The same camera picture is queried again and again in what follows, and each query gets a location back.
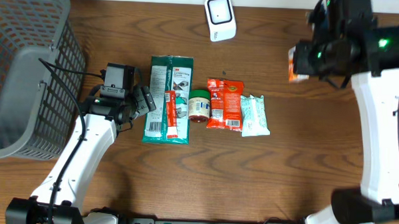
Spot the green white gloves package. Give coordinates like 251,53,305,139
142,56,194,144

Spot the red candy bar wrapper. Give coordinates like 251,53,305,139
165,90,178,139

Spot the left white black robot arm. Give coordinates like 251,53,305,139
5,84,156,224

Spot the green lid glass jar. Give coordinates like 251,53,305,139
188,89,211,123

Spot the white barcode scanner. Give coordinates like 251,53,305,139
204,0,237,42

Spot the grey plastic mesh basket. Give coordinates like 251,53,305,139
0,0,86,160

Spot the small orange tissue box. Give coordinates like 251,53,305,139
288,47,309,82

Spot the orange red snack bag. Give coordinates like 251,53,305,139
206,78,244,132

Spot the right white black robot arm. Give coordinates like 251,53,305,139
291,23,399,224

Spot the mint green wipes pack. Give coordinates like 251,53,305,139
240,95,271,137

